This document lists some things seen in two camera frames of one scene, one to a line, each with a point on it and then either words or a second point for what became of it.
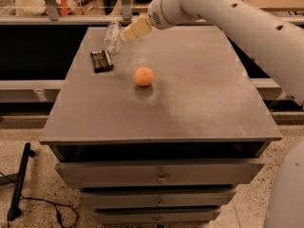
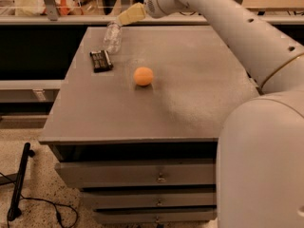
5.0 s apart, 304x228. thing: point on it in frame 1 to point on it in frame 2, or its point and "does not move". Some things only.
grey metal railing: x=50 y=16 does not move
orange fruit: x=143 y=76 does not move
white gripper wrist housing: x=159 y=15 to x=152 y=3
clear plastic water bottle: x=113 y=37 does not move
